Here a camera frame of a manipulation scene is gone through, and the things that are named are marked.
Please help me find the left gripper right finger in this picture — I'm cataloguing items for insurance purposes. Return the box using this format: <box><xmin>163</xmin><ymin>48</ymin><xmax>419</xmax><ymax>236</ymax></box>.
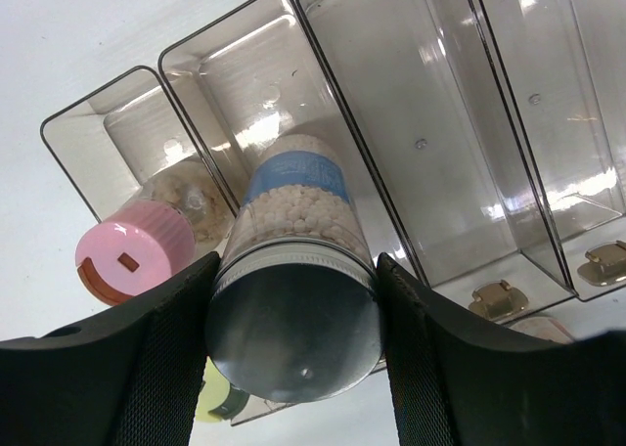
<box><xmin>377</xmin><ymin>254</ymin><xmax>625</xmax><ymax>445</ymax></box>

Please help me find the yellow cap spice bottle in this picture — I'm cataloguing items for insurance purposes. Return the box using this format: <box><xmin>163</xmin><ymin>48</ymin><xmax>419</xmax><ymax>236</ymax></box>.
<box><xmin>195</xmin><ymin>358</ymin><xmax>249</xmax><ymax>423</ymax></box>

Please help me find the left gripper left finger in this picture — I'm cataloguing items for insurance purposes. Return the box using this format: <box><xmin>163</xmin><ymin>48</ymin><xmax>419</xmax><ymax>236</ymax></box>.
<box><xmin>1</xmin><ymin>252</ymin><xmax>220</xmax><ymax>445</ymax></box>

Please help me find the pink cap spice bottle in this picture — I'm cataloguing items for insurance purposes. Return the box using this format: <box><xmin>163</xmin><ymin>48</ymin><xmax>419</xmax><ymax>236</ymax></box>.
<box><xmin>74</xmin><ymin>161</ymin><xmax>234</xmax><ymax>305</ymax></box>

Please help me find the silver lid blue label jar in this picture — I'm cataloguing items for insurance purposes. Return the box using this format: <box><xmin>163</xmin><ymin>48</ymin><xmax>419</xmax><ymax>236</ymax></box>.
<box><xmin>205</xmin><ymin>132</ymin><xmax>383</xmax><ymax>403</ymax></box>

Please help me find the clear organizer bin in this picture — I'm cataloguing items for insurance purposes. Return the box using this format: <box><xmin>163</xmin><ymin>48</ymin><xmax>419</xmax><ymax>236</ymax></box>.
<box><xmin>41</xmin><ymin>67</ymin><xmax>211</xmax><ymax>227</ymax></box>
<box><xmin>158</xmin><ymin>0</ymin><xmax>396</xmax><ymax>267</ymax></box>
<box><xmin>296</xmin><ymin>0</ymin><xmax>573</xmax><ymax>321</ymax></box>
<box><xmin>477</xmin><ymin>0</ymin><xmax>625</xmax><ymax>301</ymax></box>

